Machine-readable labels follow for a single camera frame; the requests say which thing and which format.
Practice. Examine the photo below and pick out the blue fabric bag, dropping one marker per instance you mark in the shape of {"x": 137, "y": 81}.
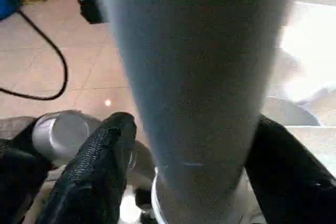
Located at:
{"x": 8, "y": 3}

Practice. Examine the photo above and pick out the white plastic table top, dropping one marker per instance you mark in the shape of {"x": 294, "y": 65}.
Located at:
{"x": 309, "y": 51}

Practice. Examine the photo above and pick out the white plastic table leg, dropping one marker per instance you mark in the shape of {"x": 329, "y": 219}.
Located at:
{"x": 197, "y": 64}

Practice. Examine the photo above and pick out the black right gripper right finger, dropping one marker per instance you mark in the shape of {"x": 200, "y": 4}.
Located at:
{"x": 288, "y": 182}

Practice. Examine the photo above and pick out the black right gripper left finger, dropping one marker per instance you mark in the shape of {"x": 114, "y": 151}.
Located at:
{"x": 92, "y": 176}

